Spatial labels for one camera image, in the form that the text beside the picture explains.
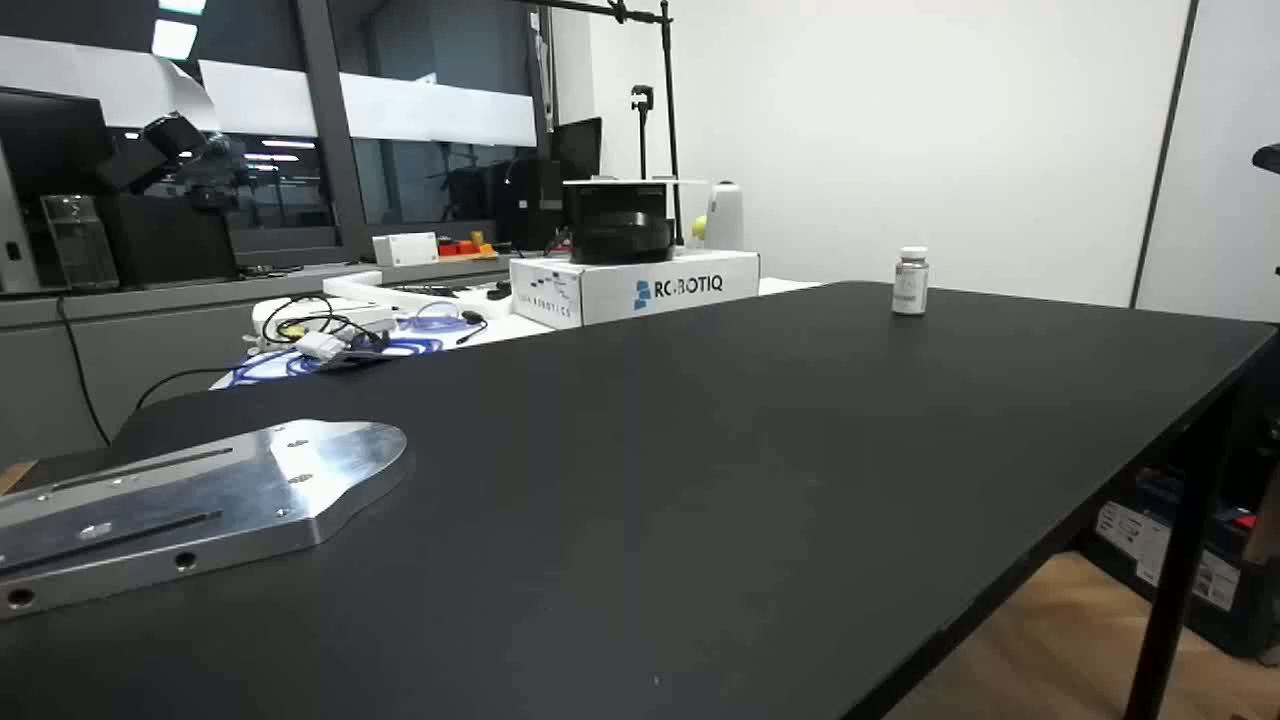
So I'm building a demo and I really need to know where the white plastic jug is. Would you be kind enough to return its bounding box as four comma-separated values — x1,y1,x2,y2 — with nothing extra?
698,175,751,257

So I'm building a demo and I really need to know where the tangled cables pile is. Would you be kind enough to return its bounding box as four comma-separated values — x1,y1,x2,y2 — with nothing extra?
211,305,489,392

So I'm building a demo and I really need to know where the white Robotiq cardboard box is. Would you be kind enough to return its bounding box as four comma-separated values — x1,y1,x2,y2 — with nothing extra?
502,242,763,330

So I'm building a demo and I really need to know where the black camera on post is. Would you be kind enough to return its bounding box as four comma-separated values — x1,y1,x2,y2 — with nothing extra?
626,80,659,184

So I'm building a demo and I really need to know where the red orange object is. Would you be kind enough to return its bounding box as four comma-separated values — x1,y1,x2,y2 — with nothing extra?
435,232,502,263

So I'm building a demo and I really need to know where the silver metal mounting plate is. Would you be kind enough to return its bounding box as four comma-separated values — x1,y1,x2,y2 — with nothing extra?
0,416,413,624

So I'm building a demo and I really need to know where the black computer tower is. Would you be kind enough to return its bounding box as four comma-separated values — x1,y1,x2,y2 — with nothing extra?
34,192,124,294

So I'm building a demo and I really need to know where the black computer monitor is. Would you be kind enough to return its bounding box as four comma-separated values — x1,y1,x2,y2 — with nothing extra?
547,116,609,184

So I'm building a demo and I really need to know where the white cable bundle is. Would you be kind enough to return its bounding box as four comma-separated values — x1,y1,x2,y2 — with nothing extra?
247,290,404,367

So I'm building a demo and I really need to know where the black boxy device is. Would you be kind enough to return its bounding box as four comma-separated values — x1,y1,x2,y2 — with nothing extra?
559,175,684,267

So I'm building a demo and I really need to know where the black table leg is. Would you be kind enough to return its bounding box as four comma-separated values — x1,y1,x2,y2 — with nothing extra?
1119,397,1241,720

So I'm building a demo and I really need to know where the small white box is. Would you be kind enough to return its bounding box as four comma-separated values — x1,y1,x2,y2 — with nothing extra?
368,226,442,276

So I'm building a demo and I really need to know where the black articulated desk device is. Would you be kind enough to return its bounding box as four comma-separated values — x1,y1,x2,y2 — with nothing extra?
92,112,253,215

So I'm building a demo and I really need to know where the small white pill bottle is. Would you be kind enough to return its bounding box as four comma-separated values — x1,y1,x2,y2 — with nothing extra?
889,242,932,318

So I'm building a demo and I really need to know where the dark storage box with labels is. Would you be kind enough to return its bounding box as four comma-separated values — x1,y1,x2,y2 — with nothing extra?
1093,456,1280,661

